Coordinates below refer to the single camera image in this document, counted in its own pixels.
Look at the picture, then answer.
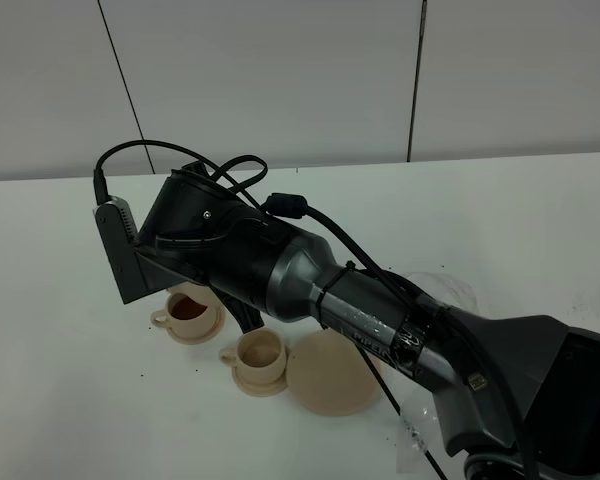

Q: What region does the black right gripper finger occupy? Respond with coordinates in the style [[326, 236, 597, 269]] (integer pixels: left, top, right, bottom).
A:
[[219, 292, 264, 333]]

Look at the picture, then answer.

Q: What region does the beige teapot with lid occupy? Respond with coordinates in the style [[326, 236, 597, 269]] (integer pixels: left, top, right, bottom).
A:
[[167, 282, 224, 310]]

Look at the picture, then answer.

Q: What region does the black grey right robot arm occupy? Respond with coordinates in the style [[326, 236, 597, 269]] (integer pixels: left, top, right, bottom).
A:
[[120, 162, 600, 479]]

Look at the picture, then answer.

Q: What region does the large beige teapot saucer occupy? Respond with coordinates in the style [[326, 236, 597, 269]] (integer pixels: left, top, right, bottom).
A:
[[286, 330, 380, 416]]

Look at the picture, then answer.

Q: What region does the beige far cup saucer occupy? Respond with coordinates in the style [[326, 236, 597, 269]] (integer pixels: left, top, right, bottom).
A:
[[167, 308, 225, 345]]

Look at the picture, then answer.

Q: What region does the beige cup saucer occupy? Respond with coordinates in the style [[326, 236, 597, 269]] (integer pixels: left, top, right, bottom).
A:
[[167, 308, 225, 345], [232, 347, 289, 397]]

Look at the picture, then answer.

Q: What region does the beige far teacup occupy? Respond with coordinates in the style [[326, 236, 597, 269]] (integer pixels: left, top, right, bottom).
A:
[[150, 293, 216, 341]]

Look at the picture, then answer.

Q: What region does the beige near cup saucer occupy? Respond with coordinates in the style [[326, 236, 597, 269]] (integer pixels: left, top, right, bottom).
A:
[[232, 347, 289, 397]]

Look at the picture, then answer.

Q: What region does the beige teacup with handle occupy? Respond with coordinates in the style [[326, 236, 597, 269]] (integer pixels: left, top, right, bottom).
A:
[[219, 328, 287, 387]]

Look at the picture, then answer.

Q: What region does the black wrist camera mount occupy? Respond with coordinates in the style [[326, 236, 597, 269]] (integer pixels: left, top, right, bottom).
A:
[[94, 192, 223, 304]]

